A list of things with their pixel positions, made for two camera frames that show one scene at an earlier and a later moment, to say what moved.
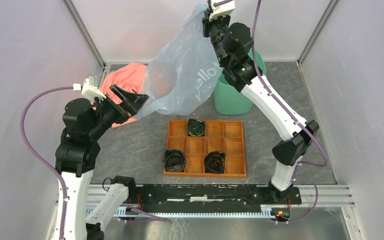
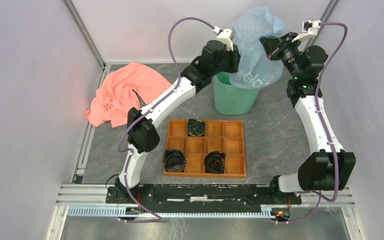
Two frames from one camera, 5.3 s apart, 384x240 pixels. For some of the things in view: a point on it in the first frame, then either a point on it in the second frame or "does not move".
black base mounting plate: [207, 197] does not move
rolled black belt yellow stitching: [195, 128] does not move
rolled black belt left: [175, 160] does not move
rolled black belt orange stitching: [214, 162] does not move
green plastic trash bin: [227, 100] does not move
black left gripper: [134, 103] → [235, 58]
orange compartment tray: [226, 136] does not move
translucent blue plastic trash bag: [185, 72] → [256, 69]
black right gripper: [207, 23] → [272, 45]
